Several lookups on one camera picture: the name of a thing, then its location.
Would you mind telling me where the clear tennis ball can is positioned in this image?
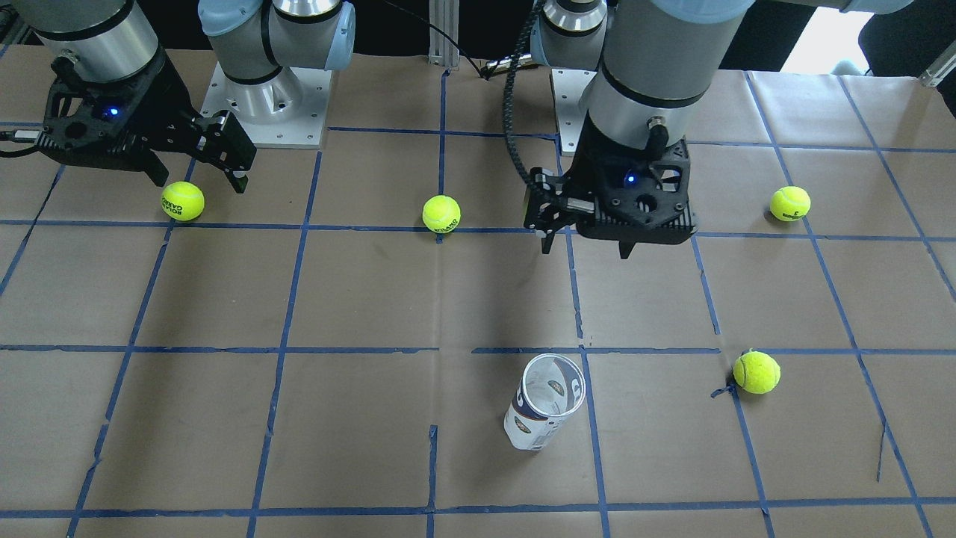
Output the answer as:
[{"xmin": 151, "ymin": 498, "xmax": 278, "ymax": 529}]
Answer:
[{"xmin": 503, "ymin": 353, "xmax": 587, "ymax": 451}]

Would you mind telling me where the aluminium frame post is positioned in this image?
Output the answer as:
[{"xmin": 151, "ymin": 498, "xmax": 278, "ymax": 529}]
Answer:
[{"xmin": 428, "ymin": 0, "xmax": 461, "ymax": 70}]

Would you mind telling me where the tennis ball centre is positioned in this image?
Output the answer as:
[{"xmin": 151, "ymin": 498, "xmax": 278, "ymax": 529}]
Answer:
[
  {"xmin": 732, "ymin": 350, "xmax": 781, "ymax": 395},
  {"xmin": 769, "ymin": 186, "xmax": 812, "ymax": 222}
]

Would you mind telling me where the tennis ball top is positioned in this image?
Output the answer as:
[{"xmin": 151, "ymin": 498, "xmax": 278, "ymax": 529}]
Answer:
[{"xmin": 161, "ymin": 181, "xmax": 205, "ymax": 222}]

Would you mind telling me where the black cable chain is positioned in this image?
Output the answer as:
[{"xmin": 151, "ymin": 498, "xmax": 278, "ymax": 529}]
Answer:
[{"xmin": 502, "ymin": 4, "xmax": 568, "ymax": 206}]

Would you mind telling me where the tennis ball upper middle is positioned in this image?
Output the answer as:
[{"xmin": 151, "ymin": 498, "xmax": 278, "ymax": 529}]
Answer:
[{"xmin": 421, "ymin": 195, "xmax": 462, "ymax": 234}]

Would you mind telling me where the tennis ball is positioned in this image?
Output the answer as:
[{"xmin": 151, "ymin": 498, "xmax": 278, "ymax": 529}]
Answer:
[
  {"xmin": 769, "ymin": 186, "xmax": 812, "ymax": 222},
  {"xmin": 732, "ymin": 350, "xmax": 781, "ymax": 395},
  {"xmin": 421, "ymin": 195, "xmax": 462, "ymax": 234},
  {"xmin": 161, "ymin": 181, "xmax": 205, "ymax": 222}
]

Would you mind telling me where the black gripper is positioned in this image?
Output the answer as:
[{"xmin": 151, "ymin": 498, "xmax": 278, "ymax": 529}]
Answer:
[{"xmin": 35, "ymin": 49, "xmax": 257, "ymax": 194}]

